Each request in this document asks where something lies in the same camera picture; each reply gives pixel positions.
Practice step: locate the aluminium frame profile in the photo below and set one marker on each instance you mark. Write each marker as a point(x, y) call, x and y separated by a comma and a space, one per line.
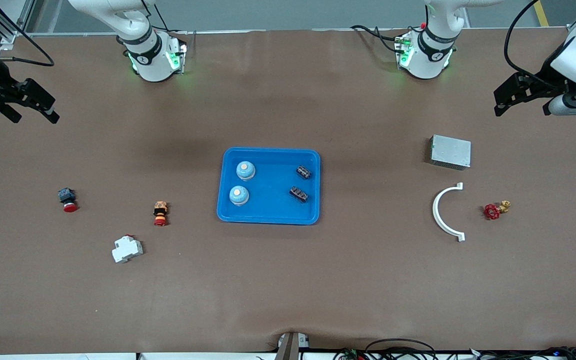
point(8, 40)

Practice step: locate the red emergency stop button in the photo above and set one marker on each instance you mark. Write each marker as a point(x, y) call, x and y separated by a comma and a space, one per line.
point(67, 196)

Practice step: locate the blue plastic tray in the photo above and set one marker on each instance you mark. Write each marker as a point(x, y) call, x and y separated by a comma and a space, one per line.
point(273, 210)

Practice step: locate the white curved bracket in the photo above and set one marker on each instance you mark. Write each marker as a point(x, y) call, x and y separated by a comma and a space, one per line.
point(436, 210)

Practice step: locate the white circuit breaker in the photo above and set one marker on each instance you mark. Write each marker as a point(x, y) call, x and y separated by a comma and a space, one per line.
point(127, 249)

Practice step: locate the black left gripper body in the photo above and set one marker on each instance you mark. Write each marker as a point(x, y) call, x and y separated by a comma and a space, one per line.
point(542, 81)

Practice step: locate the orange red push button switch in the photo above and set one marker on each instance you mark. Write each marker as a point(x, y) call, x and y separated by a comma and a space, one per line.
point(160, 210)

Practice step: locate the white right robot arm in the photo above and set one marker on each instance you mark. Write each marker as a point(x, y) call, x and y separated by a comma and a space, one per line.
point(150, 65)

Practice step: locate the grey metal box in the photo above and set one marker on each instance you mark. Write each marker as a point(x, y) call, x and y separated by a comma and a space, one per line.
point(450, 151)

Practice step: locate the blue dome bell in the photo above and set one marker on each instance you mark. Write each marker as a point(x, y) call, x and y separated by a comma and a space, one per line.
point(244, 171)
point(238, 196)

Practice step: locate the black electrolytic capacitor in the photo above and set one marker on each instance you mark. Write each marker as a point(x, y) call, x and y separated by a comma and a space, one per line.
point(298, 193)
point(303, 172)

